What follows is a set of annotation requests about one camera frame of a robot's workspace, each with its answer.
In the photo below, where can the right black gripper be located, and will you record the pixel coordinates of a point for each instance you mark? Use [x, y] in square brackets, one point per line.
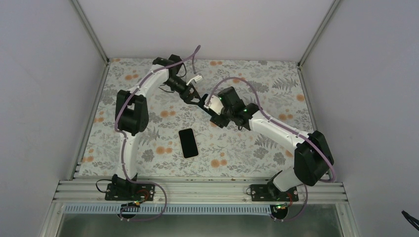
[219, 121]

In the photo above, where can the black phone on mat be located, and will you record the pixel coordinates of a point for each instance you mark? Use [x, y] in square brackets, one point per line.
[188, 143]

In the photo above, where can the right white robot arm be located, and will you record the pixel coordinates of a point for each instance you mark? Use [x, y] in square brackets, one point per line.
[311, 153]

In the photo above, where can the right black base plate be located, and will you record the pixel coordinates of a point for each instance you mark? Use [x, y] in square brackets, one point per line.
[267, 193]

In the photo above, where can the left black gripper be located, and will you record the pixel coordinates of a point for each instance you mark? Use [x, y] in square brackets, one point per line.
[194, 94]

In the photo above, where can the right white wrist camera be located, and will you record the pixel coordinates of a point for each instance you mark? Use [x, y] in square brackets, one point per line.
[214, 104]

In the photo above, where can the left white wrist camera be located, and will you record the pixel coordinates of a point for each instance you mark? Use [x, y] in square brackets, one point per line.
[194, 79]

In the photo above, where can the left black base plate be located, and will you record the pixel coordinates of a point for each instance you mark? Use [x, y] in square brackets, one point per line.
[130, 192]

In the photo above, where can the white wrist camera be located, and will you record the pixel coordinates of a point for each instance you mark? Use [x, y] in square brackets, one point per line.
[214, 104]
[194, 79]

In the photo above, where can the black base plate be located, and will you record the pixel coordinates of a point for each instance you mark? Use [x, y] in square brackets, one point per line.
[267, 193]
[130, 192]

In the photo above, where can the white slotted cable duct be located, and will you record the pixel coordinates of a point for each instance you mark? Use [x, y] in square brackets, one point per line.
[154, 209]

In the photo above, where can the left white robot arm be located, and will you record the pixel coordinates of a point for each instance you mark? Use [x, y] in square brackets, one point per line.
[132, 118]

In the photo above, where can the aluminium rail frame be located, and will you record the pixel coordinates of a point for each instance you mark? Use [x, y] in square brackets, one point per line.
[217, 191]

